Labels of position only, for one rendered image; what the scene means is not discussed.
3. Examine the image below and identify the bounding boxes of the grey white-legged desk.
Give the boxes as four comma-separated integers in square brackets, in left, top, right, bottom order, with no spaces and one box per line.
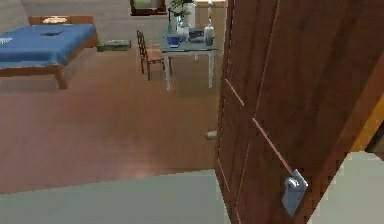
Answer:
[159,30,219,92]

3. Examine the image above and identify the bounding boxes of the brown wooden chair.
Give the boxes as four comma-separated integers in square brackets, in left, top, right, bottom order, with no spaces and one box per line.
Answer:
[136,29,166,82]

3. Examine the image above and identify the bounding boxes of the blue bowl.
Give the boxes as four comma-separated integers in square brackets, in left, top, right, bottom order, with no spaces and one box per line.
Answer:
[166,35,183,48]

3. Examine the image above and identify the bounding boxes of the white bottle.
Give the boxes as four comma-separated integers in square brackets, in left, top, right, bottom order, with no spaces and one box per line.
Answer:
[203,17,216,47]

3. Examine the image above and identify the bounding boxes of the green house plant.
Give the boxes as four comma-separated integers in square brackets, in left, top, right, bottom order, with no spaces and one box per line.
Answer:
[167,0,197,42]

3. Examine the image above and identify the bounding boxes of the green flat box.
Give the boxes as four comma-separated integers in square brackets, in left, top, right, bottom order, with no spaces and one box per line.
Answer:
[96,39,132,53]

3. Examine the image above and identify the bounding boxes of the brown wooden room door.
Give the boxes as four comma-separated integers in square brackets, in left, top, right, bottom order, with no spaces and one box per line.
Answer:
[214,0,384,224]

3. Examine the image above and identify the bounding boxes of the dark framed window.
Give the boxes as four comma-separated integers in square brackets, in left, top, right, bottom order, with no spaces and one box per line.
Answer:
[129,0,167,17]

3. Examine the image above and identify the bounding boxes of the pale pillow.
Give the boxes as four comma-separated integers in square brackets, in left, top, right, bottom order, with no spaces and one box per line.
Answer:
[42,16,69,25]

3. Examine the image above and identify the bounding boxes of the blue covered wooden bed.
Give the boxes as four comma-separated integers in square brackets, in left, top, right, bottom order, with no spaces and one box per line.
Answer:
[0,15,100,90]

